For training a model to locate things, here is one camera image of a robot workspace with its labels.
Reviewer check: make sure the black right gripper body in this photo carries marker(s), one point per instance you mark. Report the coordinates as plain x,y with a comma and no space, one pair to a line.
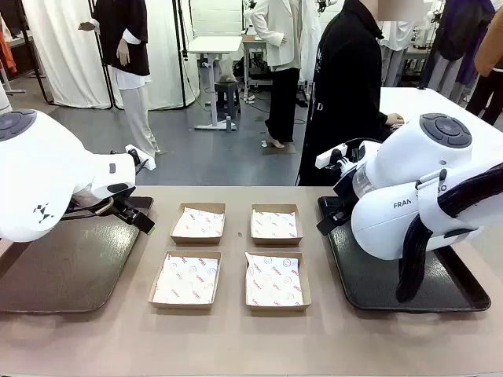
344,200

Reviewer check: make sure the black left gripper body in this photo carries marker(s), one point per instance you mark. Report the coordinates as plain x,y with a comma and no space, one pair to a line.
125,210

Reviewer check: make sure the kraft cardboard food box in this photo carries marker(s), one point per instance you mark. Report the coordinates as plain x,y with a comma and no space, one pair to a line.
181,306
275,308
196,240
275,241

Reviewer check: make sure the cardboard box with smile paper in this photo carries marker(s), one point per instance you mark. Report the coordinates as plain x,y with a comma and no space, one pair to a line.
184,279

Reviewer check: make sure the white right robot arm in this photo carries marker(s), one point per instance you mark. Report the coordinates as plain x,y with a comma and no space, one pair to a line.
377,228

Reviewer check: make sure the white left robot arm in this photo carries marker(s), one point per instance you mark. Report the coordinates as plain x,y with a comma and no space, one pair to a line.
39,165

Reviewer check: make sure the large black plastic tray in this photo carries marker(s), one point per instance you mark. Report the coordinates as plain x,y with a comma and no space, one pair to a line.
373,282

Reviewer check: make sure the person right hand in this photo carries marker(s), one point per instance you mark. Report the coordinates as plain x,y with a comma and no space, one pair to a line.
395,118

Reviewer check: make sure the person body in black clothing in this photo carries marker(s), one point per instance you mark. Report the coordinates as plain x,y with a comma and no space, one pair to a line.
342,98

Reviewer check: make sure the white work table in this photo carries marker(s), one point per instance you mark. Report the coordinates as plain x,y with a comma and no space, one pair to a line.
432,104

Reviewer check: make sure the white hanging coat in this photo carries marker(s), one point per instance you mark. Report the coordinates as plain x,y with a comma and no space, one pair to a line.
310,47

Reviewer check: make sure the dark plastic stool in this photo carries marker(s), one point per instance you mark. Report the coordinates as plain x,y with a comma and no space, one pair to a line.
228,89

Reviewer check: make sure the black light stand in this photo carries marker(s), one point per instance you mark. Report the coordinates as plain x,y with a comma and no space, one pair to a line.
181,59

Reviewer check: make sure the white backdrop curtain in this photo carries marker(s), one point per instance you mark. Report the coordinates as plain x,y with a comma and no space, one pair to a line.
67,59

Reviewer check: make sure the mannequin in white shirt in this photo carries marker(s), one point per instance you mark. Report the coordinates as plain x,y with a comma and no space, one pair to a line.
397,39

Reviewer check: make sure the mannequin in black top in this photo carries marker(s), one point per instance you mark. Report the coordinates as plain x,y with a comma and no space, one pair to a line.
125,39

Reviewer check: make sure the mannequin in white jacket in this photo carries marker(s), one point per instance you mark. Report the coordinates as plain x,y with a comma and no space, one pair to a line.
275,39

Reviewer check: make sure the white standing desk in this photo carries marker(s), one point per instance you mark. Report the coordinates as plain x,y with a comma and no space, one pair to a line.
214,44

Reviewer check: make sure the orange hanging garment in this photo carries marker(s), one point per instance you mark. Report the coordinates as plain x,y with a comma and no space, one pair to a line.
6,51

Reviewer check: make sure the person in brown top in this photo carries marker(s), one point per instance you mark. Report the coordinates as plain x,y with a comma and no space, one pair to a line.
491,47

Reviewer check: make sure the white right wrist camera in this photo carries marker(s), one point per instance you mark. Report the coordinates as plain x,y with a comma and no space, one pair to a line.
324,159

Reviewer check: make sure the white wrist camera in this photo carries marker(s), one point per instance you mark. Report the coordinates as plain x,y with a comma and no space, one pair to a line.
324,159
148,164

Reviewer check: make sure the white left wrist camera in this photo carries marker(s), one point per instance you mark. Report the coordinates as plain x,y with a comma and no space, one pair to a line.
148,164

